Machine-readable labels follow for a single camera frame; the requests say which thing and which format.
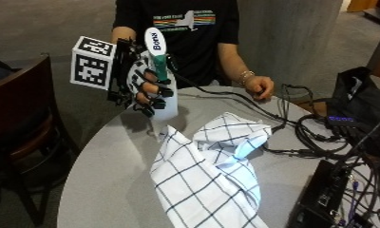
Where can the white spray bottle green trigger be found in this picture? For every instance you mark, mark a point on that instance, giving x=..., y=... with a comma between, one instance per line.
x=167, y=104

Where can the the person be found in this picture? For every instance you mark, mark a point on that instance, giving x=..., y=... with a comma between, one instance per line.
x=190, y=47

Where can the white cube with black markers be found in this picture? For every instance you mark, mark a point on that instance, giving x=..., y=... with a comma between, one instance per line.
x=91, y=65

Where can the black hub with blue lights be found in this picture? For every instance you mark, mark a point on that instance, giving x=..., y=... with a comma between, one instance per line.
x=342, y=119

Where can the black bag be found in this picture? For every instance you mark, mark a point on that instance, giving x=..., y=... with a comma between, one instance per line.
x=363, y=95

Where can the white checked cloth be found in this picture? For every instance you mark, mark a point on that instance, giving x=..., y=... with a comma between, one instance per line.
x=207, y=177

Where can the dark wooden chair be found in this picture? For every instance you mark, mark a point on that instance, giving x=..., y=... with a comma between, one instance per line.
x=17, y=126

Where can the black electronics box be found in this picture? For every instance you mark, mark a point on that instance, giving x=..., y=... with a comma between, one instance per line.
x=320, y=196

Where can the wooden furniture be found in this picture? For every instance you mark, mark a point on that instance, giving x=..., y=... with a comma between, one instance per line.
x=374, y=8

